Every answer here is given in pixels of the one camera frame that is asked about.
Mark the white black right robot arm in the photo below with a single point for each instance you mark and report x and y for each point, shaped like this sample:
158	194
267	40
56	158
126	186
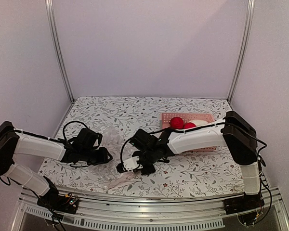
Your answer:
232	132

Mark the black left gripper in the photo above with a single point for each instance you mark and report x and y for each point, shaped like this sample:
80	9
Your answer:
103	157

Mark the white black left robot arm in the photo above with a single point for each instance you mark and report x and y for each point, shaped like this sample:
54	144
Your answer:
16	141

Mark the pink perforated plastic basket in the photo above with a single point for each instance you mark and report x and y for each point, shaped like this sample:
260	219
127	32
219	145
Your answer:
194	132

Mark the red crinkled fruit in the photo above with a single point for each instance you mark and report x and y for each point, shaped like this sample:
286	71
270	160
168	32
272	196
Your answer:
176	123
189	125

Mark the floral patterned table mat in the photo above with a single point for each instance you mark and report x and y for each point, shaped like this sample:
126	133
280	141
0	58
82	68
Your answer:
189	174

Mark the white oblong vegetable rear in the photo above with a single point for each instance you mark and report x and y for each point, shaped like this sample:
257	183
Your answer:
199	122

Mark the right aluminium corner post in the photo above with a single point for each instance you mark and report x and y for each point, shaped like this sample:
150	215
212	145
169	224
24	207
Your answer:
242	50

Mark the aluminium corner post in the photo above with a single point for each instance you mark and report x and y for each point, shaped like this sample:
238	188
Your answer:
242	50
57	49

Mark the aluminium front rail frame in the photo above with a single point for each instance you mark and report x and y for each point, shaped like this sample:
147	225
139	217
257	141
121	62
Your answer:
106	212

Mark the left aluminium corner post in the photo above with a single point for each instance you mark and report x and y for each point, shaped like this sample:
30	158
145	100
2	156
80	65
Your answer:
57	49

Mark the red crinkled fruit front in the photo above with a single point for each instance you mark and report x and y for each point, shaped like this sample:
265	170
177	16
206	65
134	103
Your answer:
189	125

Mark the clear zip top bag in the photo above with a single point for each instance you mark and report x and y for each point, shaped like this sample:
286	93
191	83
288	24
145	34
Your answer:
107	176

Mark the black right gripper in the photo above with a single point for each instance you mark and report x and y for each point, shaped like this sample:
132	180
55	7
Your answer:
151	169

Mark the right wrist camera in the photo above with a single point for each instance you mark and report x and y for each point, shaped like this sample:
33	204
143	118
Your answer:
131	164

